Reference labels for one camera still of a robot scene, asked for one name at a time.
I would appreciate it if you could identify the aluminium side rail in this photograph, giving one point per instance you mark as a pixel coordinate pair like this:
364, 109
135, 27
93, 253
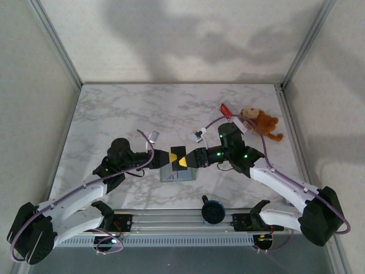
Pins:
293, 137

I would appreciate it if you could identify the brown monkey plush toy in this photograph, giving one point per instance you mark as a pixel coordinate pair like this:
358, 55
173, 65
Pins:
265, 122

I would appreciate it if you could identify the aluminium frame leg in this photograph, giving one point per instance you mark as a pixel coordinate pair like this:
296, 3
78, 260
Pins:
339, 257

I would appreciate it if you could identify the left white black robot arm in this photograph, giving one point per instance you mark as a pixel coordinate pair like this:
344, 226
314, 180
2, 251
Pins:
74, 197

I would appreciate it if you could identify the aluminium frame post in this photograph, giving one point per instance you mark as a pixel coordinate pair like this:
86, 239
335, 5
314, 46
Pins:
57, 42
308, 42

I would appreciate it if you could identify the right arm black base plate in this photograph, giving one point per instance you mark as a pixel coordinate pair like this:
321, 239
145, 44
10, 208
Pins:
242, 221

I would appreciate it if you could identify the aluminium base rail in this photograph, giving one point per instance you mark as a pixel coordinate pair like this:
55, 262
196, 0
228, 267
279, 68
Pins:
171, 219

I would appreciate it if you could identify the red credit card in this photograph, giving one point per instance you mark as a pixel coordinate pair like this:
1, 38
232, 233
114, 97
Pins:
225, 110

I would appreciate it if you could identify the red and white packet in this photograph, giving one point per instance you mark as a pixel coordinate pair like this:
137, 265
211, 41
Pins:
236, 120

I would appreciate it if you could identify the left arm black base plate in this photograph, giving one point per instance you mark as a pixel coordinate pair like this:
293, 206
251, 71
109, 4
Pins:
125, 221

